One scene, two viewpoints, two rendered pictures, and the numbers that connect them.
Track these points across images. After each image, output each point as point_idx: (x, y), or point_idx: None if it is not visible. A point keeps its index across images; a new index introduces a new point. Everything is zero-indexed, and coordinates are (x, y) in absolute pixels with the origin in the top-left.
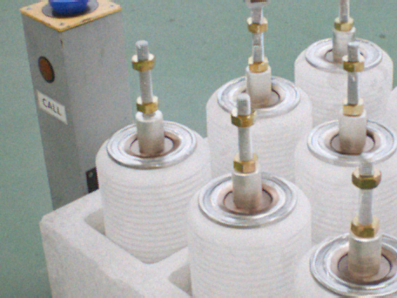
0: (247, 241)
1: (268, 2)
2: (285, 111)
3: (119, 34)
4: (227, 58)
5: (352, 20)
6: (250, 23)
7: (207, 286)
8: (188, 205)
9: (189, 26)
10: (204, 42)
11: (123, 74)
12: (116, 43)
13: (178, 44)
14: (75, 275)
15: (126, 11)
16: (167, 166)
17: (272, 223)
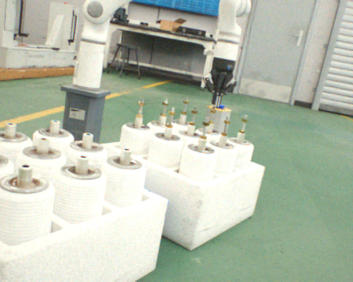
0: (147, 124)
1: (215, 105)
2: (202, 131)
3: (219, 117)
4: (334, 207)
5: (242, 131)
6: (211, 109)
7: None
8: None
9: (351, 203)
10: (342, 205)
11: (217, 127)
12: (218, 118)
13: (336, 201)
14: None
15: (349, 195)
16: (173, 122)
17: (152, 124)
